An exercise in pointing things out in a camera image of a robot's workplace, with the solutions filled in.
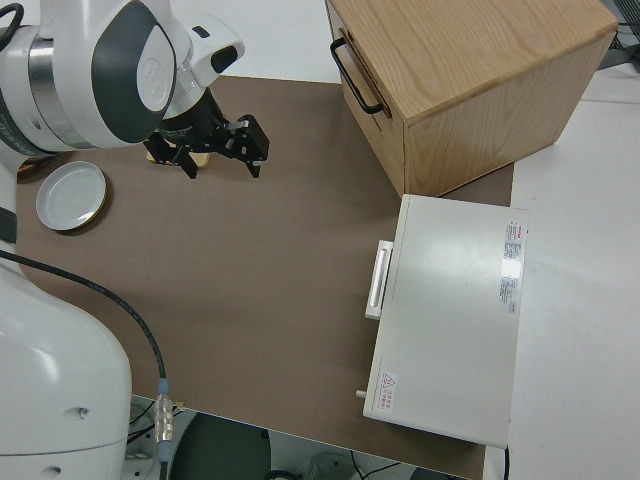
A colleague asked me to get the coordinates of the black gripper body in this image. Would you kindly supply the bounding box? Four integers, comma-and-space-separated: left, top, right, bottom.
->
159, 88, 244, 160

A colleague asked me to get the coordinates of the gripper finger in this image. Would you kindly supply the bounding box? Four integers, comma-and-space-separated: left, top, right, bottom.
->
234, 114, 272, 180
143, 130, 199, 180

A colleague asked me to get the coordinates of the gray round plate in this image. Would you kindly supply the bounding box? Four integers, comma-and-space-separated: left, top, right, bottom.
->
35, 160, 109, 234

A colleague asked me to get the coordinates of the wooden mug rack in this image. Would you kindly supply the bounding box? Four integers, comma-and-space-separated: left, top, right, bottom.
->
145, 149, 211, 169

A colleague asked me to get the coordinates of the brown table mat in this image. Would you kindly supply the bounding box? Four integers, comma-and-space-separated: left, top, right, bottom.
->
14, 74, 516, 480

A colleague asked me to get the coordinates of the white toaster oven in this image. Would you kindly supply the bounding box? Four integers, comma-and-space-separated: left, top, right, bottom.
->
355, 193, 530, 447

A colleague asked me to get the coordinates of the black round disc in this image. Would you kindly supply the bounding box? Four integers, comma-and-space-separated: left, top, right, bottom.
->
174, 414, 271, 480

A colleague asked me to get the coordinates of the wooden box black handle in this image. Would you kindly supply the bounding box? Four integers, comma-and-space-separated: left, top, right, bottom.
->
324, 0, 619, 199

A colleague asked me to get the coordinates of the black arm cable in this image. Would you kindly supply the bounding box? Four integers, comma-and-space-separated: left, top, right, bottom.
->
0, 249, 174, 480

